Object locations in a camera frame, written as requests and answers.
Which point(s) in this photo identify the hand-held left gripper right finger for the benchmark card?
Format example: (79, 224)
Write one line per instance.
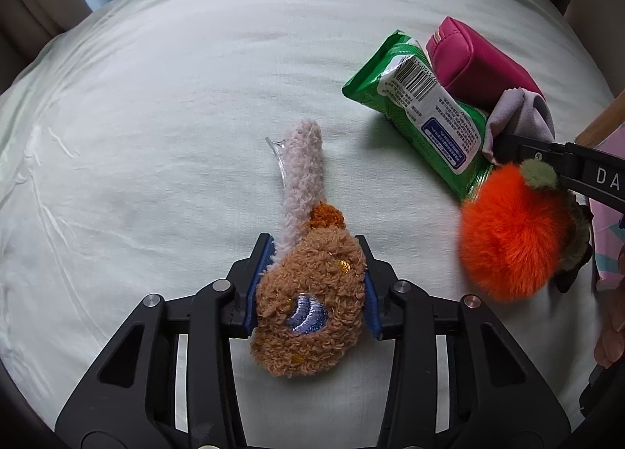
(372, 305)

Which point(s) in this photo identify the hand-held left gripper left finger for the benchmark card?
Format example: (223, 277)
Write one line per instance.
(261, 266)

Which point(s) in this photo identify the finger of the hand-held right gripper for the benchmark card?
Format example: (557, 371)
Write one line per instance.
(532, 151)

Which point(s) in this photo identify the brown bear plush hair clip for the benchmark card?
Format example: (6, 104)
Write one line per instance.
(302, 283)

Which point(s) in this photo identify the orange fluffy plush pom-pom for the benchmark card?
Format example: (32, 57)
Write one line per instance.
(508, 234)

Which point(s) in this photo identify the person's right hand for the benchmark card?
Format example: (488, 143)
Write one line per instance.
(610, 341)

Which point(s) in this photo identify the grey cloth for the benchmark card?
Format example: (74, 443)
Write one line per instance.
(517, 117)

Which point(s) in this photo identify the wooden bar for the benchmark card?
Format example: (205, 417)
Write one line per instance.
(603, 124)

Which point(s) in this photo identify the dark brown scrunchie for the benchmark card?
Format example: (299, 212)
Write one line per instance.
(578, 239)

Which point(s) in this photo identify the pink printed cloth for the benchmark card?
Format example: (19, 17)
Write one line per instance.
(610, 254)

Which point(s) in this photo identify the pink zipper pouch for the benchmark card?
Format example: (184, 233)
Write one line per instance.
(473, 63)

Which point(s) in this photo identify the green wet wipes pack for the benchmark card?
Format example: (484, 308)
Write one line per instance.
(415, 112)

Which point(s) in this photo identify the brown board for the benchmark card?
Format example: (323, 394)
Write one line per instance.
(598, 14)

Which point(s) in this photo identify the light green bedsheet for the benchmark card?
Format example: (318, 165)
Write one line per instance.
(146, 161)

